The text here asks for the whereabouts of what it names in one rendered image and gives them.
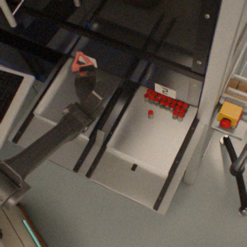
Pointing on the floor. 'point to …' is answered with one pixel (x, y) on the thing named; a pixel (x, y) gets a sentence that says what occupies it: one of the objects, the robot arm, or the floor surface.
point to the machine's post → (216, 73)
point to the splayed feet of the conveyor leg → (236, 175)
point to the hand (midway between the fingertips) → (80, 64)
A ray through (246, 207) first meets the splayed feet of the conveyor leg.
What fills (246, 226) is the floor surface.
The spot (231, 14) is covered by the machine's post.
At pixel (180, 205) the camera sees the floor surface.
